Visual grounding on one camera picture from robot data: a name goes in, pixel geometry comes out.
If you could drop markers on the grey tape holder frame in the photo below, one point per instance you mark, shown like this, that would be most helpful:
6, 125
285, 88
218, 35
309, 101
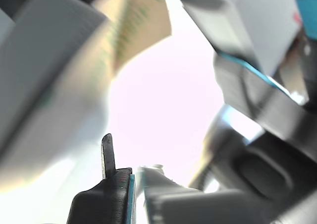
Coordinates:
49, 60

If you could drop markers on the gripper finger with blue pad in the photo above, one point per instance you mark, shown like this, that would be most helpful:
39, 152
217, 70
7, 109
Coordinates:
237, 85
309, 16

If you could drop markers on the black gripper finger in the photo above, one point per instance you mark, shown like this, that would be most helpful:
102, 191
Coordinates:
185, 209

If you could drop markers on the tan printed tape liner strip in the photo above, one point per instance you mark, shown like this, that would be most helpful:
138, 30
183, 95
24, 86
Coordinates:
138, 23

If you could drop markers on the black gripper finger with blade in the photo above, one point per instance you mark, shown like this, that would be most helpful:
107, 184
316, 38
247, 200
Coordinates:
104, 204

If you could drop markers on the dark second gripper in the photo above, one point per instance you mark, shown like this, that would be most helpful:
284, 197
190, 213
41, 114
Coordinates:
262, 174

